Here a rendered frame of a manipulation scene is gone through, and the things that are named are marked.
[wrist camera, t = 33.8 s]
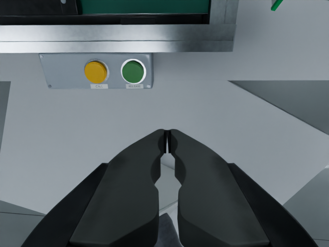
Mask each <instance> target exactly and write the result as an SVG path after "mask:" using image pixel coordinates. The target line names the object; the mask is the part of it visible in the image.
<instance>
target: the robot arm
mask: <svg viewBox="0 0 329 247"><path fill-rule="evenodd" d="M167 142H168V153H171V155H172V156H173V157H174V158H175V177H176V178H177V179H178V181H179V182H180V183H181V185H182V186H181V187H180V189H179V191H178V214H177V221H178V231H179V237H178V234H177V232H176V229H175V227H174V224H173V221H172V219H171V217H170V216H169V215H168V213H164V214H162V215H161V216H159V191H158V189H157V188H156V186H155V183H156V182H157V180H158V179H159V178H160V176H161V157H162V156H163V154H164V153H166V145H167ZM182 245H183V246H184V247H318V245H317V244H316V243H315V241H314V240H313V239H312V237H311V236H310V235H309V234H308V233H307V231H306V230H305V229H304V228H303V227H302V225H301V224H300V223H299V222H298V221H297V220H296V219H295V218H294V217H293V216H292V215H291V214H290V213H289V212H288V211H287V210H286V209H285V208H284V207H283V206H282V205H281V204H280V203H279V202H278V201H276V200H275V199H274V198H273V197H272V196H271V195H270V194H269V193H267V192H266V191H265V190H264V189H263V188H262V187H261V186H259V185H258V184H257V183H256V182H255V181H254V180H253V179H252V178H251V177H250V176H249V175H247V174H246V173H245V172H244V171H243V170H242V169H241V168H239V167H238V166H237V165H236V164H235V163H227V162H226V161H225V160H224V159H223V158H222V157H221V156H220V155H218V154H217V153H216V152H215V151H213V150H212V149H210V148H209V147H207V146H206V145H204V144H203V143H201V142H199V141H197V140H195V139H193V138H192V137H190V136H188V135H186V134H184V133H183V132H181V131H179V130H177V129H170V130H164V129H158V130H156V131H154V132H152V133H150V134H149V135H147V136H145V137H143V138H142V139H140V140H138V141H136V142H134V143H133V144H131V145H130V146H128V147H127V148H125V149H124V150H122V151H121V152H120V153H119V154H117V155H116V156H115V157H114V158H113V159H112V160H111V161H110V162H109V163H101V164H100V165H99V166H98V167H97V168H96V169H95V170H94V171H93V172H91V173H90V174H89V175H88V176H87V177H86V178H85V179H84V180H83V181H82V182H80V183H79V184H78V185H77V186H76V187H75V188H74V189H73V190H72V191H71V192H69V193H68V194H67V195H66V196H65V197H64V198H63V199H62V200H61V201H60V202H59V203H57V204H56V205H55V206H54V207H53V208H52V209H51V210H50V211H49V212H48V213H47V214H46V216H45V217H44V218H43V219H42V220H41V221H40V222H39V223H38V225H37V226H36V227H35V228H34V229H33V231H32V232H31V233H30V235H29V236H28V237H27V239H26V240H25V241H24V243H23V244H22V246H21V247H183V246H182Z"/></svg>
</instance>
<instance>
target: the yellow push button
mask: <svg viewBox="0 0 329 247"><path fill-rule="evenodd" d="M85 76H86V78H87V79H88V80H89V81H90V82H92V83H101V82H103V81H104V80H105V79H106V77H107V70H106V68H105V66H104V65H103V64H102V63H100V62H98V61H93V62H90V63H88V64H87V65H86V67H85Z"/></svg>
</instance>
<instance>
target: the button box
mask: <svg viewBox="0 0 329 247"><path fill-rule="evenodd" d="M39 59H40V62H41V65H42V69H43V72H44V76H45V79H46V83H47V87H48V88H49V89H152V87H153V82H154V63H153V52H40V53H39ZM93 61H98V62H100V63H102V64H103V65H104V66H105V68H106V70H107V77H106V79H105V80H104V81H103V82H101V83H92V82H90V81H89V80H88V79H87V78H86V76H85V67H86V65H87V64H88V63H90V62H93ZM129 61H136V62H138V63H140V64H141V65H142V67H143V70H144V75H143V78H142V80H141V81H140V82H138V83H130V82H128V81H126V80H125V79H124V77H123V75H122V68H123V66H124V65H125V64H126V63H127V62H129Z"/></svg>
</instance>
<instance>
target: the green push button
mask: <svg viewBox="0 0 329 247"><path fill-rule="evenodd" d="M122 75H123V77H124V79H125V80H126V81H128V82H130V83H138V82H140V81H141V80H142V78H143V75H144V70H143V67H142V65H141V64H140V63H138V62H136V61H129V62H127V63H126V64H125V65H124V66H123V68H122Z"/></svg>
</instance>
